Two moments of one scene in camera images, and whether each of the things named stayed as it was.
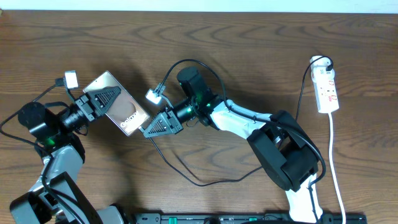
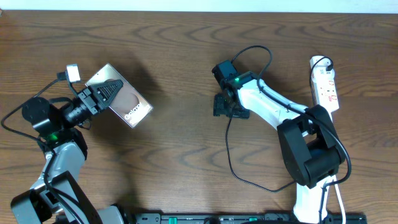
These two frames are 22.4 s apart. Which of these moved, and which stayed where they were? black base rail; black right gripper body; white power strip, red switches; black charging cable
Moved: black right gripper body; black charging cable
Stayed: black base rail; white power strip, red switches
